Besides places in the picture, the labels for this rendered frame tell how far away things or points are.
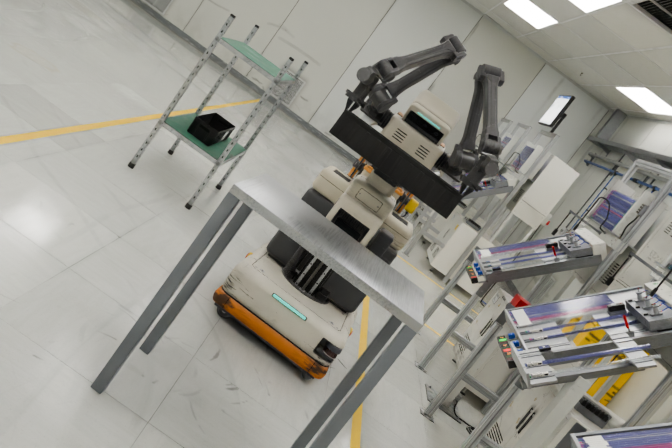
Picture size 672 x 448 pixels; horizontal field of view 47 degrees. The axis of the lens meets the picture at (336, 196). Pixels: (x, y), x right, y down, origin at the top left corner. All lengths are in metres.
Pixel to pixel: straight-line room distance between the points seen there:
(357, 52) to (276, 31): 1.29
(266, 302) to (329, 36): 8.90
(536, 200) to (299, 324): 5.03
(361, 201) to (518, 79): 8.94
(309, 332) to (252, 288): 0.32
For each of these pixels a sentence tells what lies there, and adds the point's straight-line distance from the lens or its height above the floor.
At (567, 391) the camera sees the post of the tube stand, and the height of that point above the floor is 0.75.
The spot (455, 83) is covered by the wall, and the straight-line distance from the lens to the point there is 12.15.
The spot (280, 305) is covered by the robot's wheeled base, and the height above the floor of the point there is 0.23.
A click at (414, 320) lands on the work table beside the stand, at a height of 0.80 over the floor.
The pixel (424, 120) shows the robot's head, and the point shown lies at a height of 1.27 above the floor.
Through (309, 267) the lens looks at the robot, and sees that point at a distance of 3.76.
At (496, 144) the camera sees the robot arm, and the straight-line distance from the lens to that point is 3.10.
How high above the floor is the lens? 1.30
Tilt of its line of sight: 9 degrees down
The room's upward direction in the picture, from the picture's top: 36 degrees clockwise
